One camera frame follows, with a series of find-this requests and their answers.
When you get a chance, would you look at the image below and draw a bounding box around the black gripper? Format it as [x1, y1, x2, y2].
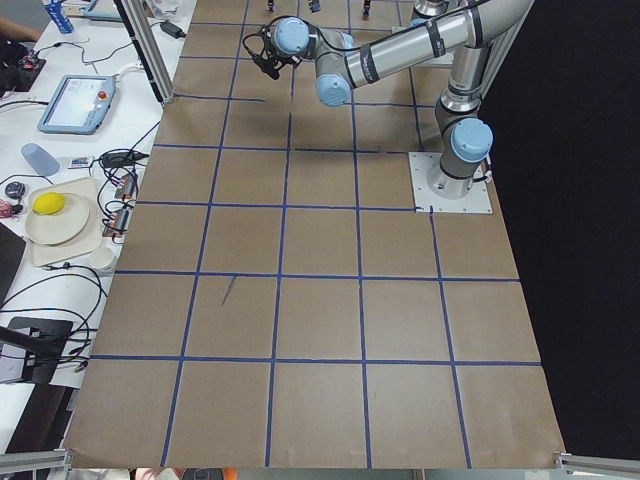
[253, 27, 281, 67]

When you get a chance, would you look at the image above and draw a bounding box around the black power adapter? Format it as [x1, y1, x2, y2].
[159, 20, 186, 39]

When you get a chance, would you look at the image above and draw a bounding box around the blue teach pendant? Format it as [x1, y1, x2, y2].
[81, 0, 121, 22]
[37, 75, 116, 135]

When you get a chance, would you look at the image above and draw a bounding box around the blue plastic cup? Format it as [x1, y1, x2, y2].
[21, 143, 60, 177]

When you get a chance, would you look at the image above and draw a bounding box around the white paper cup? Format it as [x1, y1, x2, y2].
[89, 247, 118, 276]

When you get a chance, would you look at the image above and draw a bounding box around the yellow ball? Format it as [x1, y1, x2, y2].
[32, 192, 66, 215]

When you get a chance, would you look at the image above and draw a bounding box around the beige tray with plate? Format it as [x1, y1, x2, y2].
[24, 177, 102, 267]

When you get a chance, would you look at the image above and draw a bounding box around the aluminium frame post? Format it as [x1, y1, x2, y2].
[114, 0, 175, 105]

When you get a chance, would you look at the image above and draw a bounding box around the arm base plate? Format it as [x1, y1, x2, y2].
[408, 152, 492, 214]

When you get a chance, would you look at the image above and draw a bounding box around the black camera stand base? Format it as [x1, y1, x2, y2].
[1, 316, 73, 385]

